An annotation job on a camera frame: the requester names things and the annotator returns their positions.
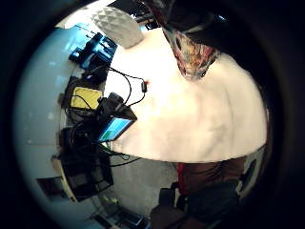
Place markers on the the person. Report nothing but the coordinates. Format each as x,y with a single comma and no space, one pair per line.
206,191

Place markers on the small monitor with blue screen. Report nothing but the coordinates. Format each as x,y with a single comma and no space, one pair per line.
113,129

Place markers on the dark brown panel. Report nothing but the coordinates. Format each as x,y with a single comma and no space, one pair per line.
50,187

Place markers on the black electronic device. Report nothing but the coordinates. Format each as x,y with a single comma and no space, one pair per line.
124,218

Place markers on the yellow pad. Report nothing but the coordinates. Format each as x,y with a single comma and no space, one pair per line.
85,98

